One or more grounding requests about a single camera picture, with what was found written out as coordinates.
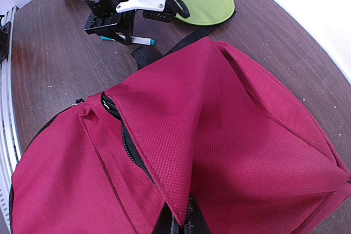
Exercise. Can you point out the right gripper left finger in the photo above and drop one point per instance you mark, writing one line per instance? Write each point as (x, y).
(164, 224)

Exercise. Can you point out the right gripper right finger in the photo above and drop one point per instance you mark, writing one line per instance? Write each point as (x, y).
(195, 220)

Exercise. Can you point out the red backpack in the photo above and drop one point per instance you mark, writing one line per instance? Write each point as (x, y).
(206, 120)

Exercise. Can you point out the white teal marker pen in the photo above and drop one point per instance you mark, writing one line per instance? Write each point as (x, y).
(134, 40)

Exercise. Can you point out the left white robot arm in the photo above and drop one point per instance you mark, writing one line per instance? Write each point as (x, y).
(105, 7)

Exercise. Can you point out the front aluminium rail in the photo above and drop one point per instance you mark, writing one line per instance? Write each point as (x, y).
(10, 147)

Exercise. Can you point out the green plate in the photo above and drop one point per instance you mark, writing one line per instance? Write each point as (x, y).
(208, 12)

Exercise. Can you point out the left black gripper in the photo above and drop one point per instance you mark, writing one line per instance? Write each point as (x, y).
(116, 26)

